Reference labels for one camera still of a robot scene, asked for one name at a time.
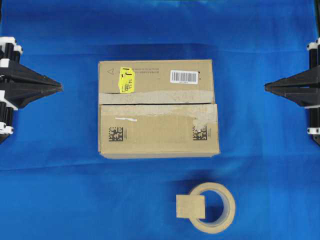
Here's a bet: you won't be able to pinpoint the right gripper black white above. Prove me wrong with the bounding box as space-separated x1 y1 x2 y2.
264 37 320 145

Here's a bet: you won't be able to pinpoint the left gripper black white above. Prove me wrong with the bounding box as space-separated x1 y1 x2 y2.
0 36 63 144

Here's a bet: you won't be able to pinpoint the brown cardboard box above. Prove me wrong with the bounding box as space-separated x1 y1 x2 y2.
98 59 220 159

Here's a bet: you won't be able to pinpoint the beige tape roll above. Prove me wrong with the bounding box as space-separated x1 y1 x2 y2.
176 182 236 235

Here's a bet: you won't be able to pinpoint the yellow label sticker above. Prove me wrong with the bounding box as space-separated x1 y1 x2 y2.
118 67 135 94

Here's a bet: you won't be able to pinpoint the blue table cloth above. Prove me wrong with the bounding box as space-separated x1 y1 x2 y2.
0 0 320 240

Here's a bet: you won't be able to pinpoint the white barcode label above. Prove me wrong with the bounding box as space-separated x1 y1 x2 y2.
170 70 199 85

